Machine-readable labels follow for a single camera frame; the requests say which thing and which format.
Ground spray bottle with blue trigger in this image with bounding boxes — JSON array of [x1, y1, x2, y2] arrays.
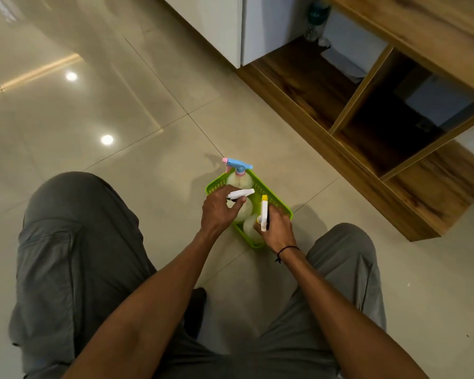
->
[[222, 157, 254, 190]]

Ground person's right hand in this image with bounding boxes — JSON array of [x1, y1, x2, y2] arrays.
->
[[254, 205, 300, 255]]

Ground wooden shelf unit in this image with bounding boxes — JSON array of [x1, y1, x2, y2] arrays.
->
[[237, 0, 474, 242]]

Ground person's right forearm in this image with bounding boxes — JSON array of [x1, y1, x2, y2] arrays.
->
[[278, 246, 429, 379]]

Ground person's left hand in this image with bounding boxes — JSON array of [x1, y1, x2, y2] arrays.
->
[[199, 185, 247, 238]]

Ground person's left forearm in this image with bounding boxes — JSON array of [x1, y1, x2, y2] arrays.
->
[[61, 229, 226, 379]]

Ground white cabinet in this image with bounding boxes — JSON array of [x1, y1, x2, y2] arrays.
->
[[163, 0, 313, 69]]

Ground black wrist band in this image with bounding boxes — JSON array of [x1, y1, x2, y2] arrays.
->
[[275, 245, 301, 264]]

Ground grey trousers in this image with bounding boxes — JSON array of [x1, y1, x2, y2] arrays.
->
[[8, 171, 388, 379]]

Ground white paper sheet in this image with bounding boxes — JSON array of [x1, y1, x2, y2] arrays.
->
[[320, 45, 367, 84]]

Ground green plastic basket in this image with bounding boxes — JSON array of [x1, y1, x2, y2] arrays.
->
[[205, 168, 294, 249]]

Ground spray bottle with white trigger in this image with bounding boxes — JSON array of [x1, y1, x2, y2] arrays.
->
[[226, 188, 256, 224]]

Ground clear plastic water bottle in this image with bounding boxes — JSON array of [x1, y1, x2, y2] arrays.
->
[[304, 0, 332, 43]]

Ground spray bottle with yellow-tipped trigger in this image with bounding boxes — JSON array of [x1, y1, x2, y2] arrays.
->
[[243, 195, 270, 246]]

